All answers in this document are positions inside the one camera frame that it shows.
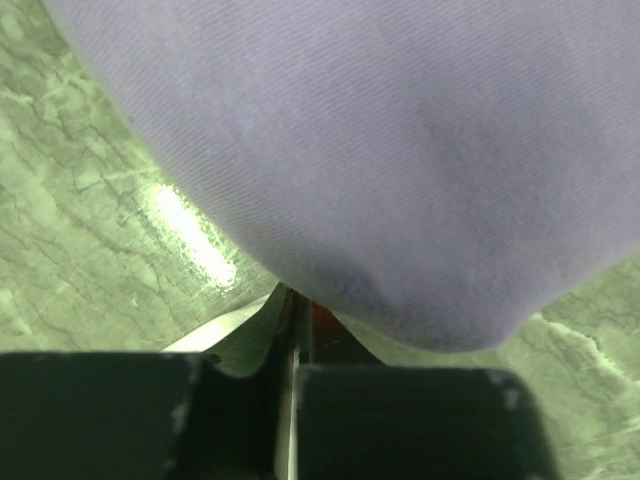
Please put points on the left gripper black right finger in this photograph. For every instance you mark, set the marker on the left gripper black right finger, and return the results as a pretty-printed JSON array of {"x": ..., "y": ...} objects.
[{"x": 357, "y": 418}]

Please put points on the white t shirt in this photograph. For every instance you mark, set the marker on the white t shirt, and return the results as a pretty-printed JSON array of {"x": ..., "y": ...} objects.
[{"x": 439, "y": 170}]

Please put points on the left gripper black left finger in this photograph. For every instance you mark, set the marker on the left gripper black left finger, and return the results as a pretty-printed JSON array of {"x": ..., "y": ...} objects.
[{"x": 150, "y": 415}]

